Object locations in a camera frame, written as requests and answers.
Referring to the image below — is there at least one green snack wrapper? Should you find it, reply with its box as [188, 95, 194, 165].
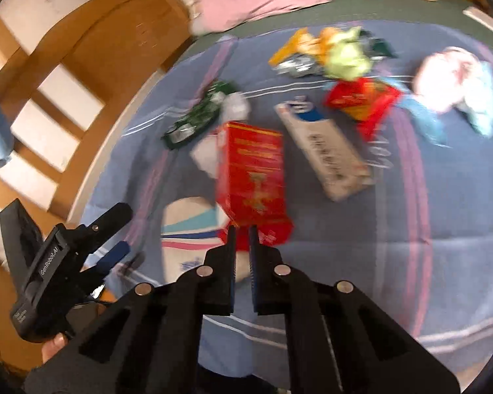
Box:
[161, 81, 239, 150]

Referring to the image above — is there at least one green bedsheet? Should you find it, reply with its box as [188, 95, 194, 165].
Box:
[189, 0, 489, 46]

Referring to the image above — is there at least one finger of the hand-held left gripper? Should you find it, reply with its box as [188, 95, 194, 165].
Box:
[80, 202, 133, 255]
[82, 242, 130, 292]

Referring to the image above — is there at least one white blue toothpaste box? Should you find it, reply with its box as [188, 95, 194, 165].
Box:
[273, 95, 372, 202]

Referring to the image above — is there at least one light blue face mask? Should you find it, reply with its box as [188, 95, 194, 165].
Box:
[456, 61, 493, 138]

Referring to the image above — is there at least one red cardboard box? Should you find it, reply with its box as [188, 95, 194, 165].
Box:
[216, 121, 294, 251]

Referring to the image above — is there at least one white crumpled tissue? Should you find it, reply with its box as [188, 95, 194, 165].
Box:
[222, 92, 251, 121]
[191, 131, 223, 177]

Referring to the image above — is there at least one dark green wrapper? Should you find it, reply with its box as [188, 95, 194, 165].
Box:
[362, 31, 397, 60]

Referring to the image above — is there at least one red snack packet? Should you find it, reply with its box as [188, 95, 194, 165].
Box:
[324, 78, 401, 140]

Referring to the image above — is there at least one person's left hand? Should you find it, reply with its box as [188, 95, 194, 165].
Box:
[41, 332, 72, 364]

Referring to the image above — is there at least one blue plaid blanket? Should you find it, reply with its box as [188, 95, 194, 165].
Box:
[66, 18, 493, 382]

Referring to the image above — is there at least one orange yellow snack wrapper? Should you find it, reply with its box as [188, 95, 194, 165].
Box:
[269, 28, 341, 66]

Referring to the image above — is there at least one white flat board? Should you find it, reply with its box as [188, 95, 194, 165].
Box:
[464, 6, 493, 39]

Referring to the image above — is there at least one white striped paper cup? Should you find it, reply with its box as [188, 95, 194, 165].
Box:
[160, 197, 251, 284]

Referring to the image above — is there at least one wooden bed frame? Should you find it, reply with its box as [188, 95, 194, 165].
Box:
[0, 0, 198, 222]

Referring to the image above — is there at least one white pink crumpled cloth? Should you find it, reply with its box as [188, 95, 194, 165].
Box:
[413, 47, 483, 113]

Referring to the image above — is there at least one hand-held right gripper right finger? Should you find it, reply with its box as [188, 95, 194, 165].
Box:
[248, 225, 461, 394]

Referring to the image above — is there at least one light green wrapper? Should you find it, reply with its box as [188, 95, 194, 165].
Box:
[322, 27, 372, 80]

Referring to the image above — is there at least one silver foil wrapper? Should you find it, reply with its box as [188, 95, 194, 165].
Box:
[277, 55, 321, 78]

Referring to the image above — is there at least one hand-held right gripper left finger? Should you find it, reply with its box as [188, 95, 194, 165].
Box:
[22, 225, 237, 394]

